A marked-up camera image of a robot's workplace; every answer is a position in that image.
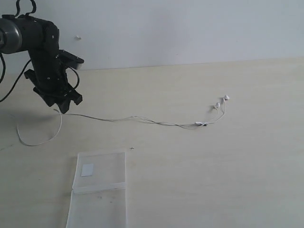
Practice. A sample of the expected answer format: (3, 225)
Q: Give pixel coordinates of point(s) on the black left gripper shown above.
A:
(50, 81)

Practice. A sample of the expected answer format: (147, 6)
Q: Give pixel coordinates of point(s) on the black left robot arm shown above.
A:
(40, 38)

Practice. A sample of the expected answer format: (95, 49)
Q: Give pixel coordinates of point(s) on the clear plastic storage box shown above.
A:
(98, 195)

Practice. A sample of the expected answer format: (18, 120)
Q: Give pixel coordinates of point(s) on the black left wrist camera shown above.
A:
(70, 60)

